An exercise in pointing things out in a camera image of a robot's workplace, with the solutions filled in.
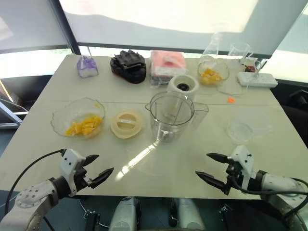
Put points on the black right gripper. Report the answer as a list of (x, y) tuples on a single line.
[(233, 170)]

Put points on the wavy-rimmed glass bowl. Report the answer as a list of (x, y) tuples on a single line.
[(62, 120), (222, 71)]

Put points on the grey metal frame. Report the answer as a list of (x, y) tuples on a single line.
[(9, 115)]

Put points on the black window post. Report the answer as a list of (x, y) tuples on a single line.
[(65, 29)]

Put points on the white blender base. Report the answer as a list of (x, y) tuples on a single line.
[(175, 84)]

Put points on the cream blender lid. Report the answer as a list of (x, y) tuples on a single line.
[(126, 124)]

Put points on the clear blender jug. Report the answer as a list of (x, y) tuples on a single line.
[(168, 125)]

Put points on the pink cloth package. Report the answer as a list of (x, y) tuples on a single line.
[(168, 65)]

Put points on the narrow white roller blind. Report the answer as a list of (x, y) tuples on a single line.
[(29, 26)]

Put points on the silver rounded robot leg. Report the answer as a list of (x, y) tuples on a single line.
[(187, 214), (125, 214)]

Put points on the black chair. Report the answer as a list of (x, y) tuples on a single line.
[(294, 110)]

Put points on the black metal table bracket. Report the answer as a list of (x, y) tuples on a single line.
[(92, 220), (227, 214)]

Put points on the purple and white pouch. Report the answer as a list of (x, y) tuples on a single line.
[(87, 68)]

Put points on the dark reddish round object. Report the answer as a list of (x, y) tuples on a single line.
[(250, 69)]

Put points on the wide white roller blind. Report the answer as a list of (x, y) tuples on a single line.
[(168, 29)]

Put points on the glass conical flask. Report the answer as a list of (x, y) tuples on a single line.
[(213, 49)]

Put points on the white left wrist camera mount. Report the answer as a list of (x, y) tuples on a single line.
[(69, 161)]

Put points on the small orange fruit piece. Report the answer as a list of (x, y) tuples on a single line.
[(231, 100)]

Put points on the black gloves bundle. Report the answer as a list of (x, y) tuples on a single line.
[(128, 67)]

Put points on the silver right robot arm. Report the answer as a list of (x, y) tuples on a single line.
[(281, 185)]

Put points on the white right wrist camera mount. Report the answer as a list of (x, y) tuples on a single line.
[(244, 158)]

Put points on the glass beaker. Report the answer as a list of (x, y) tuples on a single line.
[(239, 51)]

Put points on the white power strip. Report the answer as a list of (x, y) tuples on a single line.
[(262, 80)]

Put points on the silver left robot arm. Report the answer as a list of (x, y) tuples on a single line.
[(29, 199)]

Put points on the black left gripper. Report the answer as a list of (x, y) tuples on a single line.
[(81, 179)]

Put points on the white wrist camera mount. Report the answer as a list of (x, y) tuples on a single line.
[(244, 158), (69, 161)]

